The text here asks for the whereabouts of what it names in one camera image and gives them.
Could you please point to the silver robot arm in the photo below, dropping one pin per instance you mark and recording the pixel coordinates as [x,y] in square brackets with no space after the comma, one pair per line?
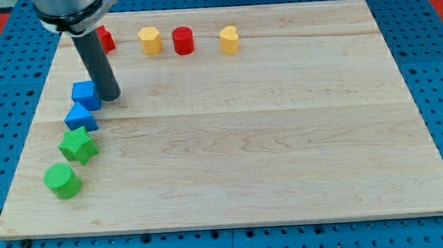
[73,17]

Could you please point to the yellow hexagon block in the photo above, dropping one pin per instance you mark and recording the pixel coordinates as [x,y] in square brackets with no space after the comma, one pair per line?
[150,40]

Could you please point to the red star block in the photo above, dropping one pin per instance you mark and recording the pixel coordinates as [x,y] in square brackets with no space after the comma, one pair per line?
[106,39]

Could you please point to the green star block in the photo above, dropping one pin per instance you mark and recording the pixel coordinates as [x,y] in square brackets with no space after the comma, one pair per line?
[78,145]

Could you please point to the light wooden board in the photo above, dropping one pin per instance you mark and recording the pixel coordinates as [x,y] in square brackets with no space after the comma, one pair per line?
[310,122]

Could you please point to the yellow heart block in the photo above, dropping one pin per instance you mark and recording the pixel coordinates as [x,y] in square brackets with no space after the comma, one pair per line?
[229,40]

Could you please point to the red cylinder block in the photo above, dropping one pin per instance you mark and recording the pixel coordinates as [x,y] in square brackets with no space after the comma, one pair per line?
[183,40]

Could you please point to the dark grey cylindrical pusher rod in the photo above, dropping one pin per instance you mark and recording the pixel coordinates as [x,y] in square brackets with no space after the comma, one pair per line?
[97,65]

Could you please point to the blue cube block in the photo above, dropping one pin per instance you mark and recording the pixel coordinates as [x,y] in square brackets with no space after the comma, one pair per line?
[85,93]

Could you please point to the blue triangle block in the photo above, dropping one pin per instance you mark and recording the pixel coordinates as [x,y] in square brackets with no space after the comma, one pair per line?
[79,116]

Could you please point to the green cylinder block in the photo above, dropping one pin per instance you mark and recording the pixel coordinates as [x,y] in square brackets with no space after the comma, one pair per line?
[62,181]

